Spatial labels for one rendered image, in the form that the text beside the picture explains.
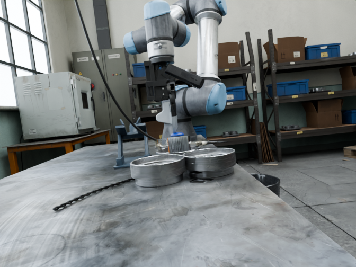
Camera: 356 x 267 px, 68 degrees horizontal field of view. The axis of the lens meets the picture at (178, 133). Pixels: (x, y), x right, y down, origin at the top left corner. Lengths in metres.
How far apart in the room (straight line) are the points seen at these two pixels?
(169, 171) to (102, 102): 4.03
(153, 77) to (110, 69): 3.73
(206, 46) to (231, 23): 3.82
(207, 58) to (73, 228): 0.85
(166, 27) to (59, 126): 2.20
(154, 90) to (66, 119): 2.13
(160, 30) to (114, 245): 0.59
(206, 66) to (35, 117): 2.17
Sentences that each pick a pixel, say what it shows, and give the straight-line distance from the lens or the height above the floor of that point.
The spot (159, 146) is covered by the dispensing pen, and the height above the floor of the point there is 0.85.
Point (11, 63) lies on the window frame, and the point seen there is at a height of 1.62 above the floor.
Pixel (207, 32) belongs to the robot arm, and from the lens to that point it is 1.13.
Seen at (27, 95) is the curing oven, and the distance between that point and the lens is 2.97.
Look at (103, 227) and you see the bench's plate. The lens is 0.34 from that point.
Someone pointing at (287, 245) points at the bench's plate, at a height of 0.80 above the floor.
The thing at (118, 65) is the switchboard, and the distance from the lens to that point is 4.46.
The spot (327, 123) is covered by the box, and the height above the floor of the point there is 0.51.
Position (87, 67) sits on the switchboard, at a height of 1.79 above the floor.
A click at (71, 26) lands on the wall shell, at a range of 5.07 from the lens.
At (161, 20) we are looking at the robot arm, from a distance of 0.77.
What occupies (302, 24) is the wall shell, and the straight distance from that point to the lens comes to 5.28.
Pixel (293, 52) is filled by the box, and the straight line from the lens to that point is 4.52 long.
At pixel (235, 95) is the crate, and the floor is 1.10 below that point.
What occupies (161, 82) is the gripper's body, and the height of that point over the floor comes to 1.01.
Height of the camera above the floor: 0.93
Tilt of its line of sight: 5 degrees down
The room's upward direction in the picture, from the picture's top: 6 degrees counter-clockwise
